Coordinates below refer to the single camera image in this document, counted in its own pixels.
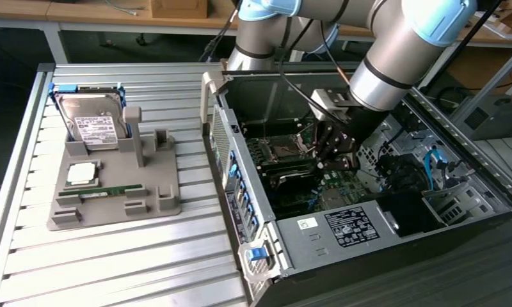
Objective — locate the grey plastic parts rack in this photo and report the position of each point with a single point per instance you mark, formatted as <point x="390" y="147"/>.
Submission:
<point x="110" y="211"/>

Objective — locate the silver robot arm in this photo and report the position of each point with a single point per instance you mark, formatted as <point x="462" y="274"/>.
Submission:
<point x="388" y="48"/>

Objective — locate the silver chipset heatsink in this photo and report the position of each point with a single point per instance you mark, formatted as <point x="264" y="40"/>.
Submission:
<point x="336" y="198"/>

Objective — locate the black graphics card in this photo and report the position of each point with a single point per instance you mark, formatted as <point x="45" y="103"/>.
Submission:
<point x="293" y="180"/>

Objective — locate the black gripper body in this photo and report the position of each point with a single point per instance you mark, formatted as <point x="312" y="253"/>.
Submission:
<point x="364" y="128"/>

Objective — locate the green RAM stick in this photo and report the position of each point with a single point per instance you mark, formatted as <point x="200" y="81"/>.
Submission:
<point x="101" y="192"/>

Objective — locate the silver disk bay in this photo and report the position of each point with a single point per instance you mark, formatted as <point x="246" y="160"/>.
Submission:
<point x="452" y="208"/>

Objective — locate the black RAM stick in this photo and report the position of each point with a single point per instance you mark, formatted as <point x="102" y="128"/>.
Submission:
<point x="285" y="164"/>

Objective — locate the blue case latch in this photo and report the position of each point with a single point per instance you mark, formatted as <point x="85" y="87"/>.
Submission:
<point x="256" y="254"/>

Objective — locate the silver CPU chip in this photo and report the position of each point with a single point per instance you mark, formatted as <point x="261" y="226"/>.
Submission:
<point x="81" y="174"/>

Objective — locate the black tripod pole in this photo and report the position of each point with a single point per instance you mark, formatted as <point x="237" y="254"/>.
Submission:
<point x="448" y="60"/>

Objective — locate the silver power supply unit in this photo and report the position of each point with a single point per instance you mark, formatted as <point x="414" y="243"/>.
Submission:
<point x="306" y="243"/>

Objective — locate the metal socket cover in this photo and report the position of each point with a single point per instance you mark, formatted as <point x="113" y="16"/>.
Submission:
<point x="306" y="139"/>

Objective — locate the green motherboard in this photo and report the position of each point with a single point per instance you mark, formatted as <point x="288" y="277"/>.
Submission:
<point x="336" y="182"/>

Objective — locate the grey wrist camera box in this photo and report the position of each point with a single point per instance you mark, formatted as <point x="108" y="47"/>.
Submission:
<point x="330" y="102"/>

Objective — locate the hard disk in blue caddy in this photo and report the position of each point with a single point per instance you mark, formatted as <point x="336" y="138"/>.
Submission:
<point x="93" y="121"/>

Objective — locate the brown cardboard box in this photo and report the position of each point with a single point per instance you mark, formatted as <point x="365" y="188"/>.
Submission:
<point x="174" y="8"/>

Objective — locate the silver drive cage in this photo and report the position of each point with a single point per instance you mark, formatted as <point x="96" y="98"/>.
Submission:
<point x="366" y="153"/>

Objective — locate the wooden desk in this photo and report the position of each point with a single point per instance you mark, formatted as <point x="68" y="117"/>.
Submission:
<point x="353" y="32"/>
<point x="25" y="9"/>

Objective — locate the open PC case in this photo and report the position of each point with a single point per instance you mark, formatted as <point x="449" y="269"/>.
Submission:
<point x="256" y="96"/>

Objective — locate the black plastic duct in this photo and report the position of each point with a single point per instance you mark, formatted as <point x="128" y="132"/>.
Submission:
<point x="400" y="214"/>

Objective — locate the CPU socket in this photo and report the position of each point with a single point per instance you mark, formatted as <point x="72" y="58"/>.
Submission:
<point x="285" y="148"/>

